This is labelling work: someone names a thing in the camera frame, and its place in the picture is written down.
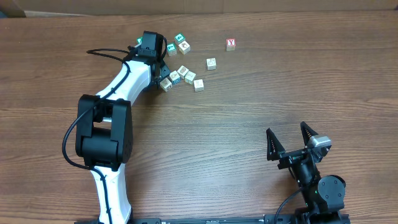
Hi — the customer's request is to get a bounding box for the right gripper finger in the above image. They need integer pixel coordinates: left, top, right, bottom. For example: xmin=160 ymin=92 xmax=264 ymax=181
xmin=300 ymin=121 xmax=318 ymax=145
xmin=266 ymin=128 xmax=285 ymax=161

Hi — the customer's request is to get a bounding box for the wooden block blue side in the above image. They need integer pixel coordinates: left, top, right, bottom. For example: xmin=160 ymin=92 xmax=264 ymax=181
xmin=169 ymin=71 xmax=181 ymax=85

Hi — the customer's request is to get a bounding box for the green letter L block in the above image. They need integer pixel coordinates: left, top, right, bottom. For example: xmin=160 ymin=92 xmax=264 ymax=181
xmin=167 ymin=42 xmax=177 ymax=57

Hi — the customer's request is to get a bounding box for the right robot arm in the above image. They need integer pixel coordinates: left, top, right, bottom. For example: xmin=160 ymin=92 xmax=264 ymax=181
xmin=266 ymin=121 xmax=350 ymax=223

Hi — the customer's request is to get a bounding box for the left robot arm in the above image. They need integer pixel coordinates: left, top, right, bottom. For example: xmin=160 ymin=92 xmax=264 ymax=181
xmin=66 ymin=31 xmax=170 ymax=223

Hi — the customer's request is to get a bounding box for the wooden block red picture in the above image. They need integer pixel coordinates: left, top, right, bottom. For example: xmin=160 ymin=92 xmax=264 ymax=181
xmin=177 ymin=65 xmax=189 ymax=80

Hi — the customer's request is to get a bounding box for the wooden block text top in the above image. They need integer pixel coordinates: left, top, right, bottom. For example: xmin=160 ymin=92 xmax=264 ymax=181
xmin=184 ymin=71 xmax=196 ymax=85

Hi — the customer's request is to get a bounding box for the wooden block brown picture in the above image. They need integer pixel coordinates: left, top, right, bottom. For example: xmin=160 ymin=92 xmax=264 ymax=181
xmin=178 ymin=40 xmax=190 ymax=55

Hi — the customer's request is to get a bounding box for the green number four block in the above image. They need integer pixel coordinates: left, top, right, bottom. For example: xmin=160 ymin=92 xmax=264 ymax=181
xmin=174 ymin=32 xmax=186 ymax=45

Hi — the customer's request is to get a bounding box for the plain wooden block right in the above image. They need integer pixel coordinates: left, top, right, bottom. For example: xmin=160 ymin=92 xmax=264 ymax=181
xmin=206 ymin=58 xmax=216 ymax=70

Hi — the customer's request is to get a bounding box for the red letter Y block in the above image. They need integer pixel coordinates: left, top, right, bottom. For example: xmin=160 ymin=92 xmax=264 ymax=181
xmin=226 ymin=39 xmax=236 ymax=51

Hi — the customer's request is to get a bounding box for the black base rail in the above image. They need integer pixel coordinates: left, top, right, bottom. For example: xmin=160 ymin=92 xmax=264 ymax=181
xmin=74 ymin=213 xmax=351 ymax=224

